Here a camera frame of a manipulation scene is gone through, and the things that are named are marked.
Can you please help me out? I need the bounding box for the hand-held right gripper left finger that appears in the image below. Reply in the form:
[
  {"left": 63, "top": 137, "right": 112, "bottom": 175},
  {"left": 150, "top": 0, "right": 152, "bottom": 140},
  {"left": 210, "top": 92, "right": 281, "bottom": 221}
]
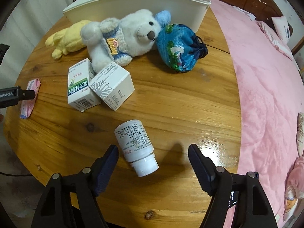
[{"left": 31, "top": 144, "right": 119, "bottom": 228}]

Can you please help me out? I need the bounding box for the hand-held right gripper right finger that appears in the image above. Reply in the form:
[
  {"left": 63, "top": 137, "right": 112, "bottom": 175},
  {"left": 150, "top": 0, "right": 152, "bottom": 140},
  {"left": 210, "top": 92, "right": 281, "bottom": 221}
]
[{"left": 188, "top": 144, "right": 278, "bottom": 228}]

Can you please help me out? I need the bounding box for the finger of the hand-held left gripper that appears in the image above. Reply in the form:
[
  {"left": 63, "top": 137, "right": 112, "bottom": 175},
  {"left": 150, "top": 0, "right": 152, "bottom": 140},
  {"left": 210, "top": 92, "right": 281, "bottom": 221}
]
[{"left": 0, "top": 87, "right": 38, "bottom": 107}]

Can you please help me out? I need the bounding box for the pink tissue packet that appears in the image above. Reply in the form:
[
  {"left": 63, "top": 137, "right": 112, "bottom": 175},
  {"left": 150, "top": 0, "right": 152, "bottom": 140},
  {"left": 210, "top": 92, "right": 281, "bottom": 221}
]
[{"left": 19, "top": 78, "right": 42, "bottom": 119}]

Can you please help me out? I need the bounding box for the white pill bottle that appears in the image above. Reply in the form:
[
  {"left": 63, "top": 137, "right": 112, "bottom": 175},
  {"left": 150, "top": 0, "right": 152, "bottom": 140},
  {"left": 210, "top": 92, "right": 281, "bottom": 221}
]
[{"left": 114, "top": 119, "right": 159, "bottom": 177}]

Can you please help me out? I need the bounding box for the green and white medicine box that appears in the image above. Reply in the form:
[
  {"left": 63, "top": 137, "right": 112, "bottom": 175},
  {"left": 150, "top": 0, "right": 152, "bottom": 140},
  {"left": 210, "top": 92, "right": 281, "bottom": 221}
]
[{"left": 68, "top": 58, "right": 101, "bottom": 112}]

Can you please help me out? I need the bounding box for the yellow plush toy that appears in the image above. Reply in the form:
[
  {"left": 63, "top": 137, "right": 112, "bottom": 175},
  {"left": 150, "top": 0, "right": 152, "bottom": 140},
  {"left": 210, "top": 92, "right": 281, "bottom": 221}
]
[{"left": 45, "top": 20, "right": 93, "bottom": 60}]

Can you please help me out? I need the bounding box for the blue drawstring pouch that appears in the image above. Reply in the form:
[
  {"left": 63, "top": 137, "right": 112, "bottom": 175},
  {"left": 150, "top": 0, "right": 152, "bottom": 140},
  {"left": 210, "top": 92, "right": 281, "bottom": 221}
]
[{"left": 156, "top": 24, "right": 209, "bottom": 73}]

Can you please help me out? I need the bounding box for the white teddy bear blue sweater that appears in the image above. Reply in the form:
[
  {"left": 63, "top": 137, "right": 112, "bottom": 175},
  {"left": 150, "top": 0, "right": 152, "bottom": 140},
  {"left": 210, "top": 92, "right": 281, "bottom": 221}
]
[{"left": 80, "top": 9, "right": 172, "bottom": 73}]

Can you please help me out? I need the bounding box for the white plastic bin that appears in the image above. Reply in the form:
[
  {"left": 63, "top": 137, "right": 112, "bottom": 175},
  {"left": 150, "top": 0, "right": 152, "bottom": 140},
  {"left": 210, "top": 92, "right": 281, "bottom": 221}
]
[{"left": 63, "top": 0, "right": 212, "bottom": 35}]

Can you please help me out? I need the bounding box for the black device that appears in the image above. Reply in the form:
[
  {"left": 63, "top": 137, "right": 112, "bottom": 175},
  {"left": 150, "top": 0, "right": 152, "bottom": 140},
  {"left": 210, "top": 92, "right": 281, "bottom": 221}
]
[{"left": 0, "top": 43, "right": 10, "bottom": 66}]

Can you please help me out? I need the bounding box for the pink blanket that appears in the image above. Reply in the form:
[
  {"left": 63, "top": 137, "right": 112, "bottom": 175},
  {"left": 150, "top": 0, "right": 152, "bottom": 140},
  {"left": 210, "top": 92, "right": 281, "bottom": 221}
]
[{"left": 207, "top": 0, "right": 304, "bottom": 228}]

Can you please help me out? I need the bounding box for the pink patterned cushion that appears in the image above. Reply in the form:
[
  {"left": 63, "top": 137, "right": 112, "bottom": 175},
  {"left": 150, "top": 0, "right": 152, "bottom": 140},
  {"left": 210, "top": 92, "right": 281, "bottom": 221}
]
[{"left": 284, "top": 112, "right": 304, "bottom": 222}]

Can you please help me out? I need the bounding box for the pink ruffled pillow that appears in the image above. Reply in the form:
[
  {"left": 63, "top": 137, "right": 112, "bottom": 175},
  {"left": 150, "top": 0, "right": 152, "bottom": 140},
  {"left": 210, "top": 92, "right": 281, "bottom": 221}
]
[{"left": 256, "top": 20, "right": 295, "bottom": 60}]

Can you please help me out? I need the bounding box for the white pillow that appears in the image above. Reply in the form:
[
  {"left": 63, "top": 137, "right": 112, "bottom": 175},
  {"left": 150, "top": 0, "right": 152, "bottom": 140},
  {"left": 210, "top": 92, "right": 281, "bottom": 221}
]
[{"left": 271, "top": 15, "right": 291, "bottom": 44}]

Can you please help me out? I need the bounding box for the black cable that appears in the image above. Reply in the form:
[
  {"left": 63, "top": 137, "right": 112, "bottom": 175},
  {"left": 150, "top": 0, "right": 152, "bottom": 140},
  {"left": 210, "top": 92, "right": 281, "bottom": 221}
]
[{"left": 0, "top": 170, "right": 32, "bottom": 177}]

